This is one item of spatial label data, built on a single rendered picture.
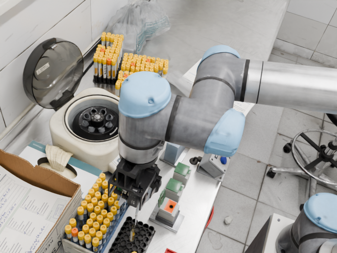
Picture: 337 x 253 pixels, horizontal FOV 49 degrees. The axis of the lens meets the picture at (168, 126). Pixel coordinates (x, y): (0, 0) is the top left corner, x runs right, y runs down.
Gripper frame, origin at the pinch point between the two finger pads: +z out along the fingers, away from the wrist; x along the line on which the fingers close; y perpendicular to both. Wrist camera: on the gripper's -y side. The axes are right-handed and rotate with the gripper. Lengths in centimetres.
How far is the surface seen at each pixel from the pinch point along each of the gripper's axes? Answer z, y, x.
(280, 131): 113, -156, 41
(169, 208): 18.2, -10.9, 5.3
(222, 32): 26, -112, -9
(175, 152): 18.7, -29.8, -0.7
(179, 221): 24.5, -12.0, 8.8
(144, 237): 23.4, -2.5, 2.1
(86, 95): 14, -34, -35
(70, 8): -2, -53, -52
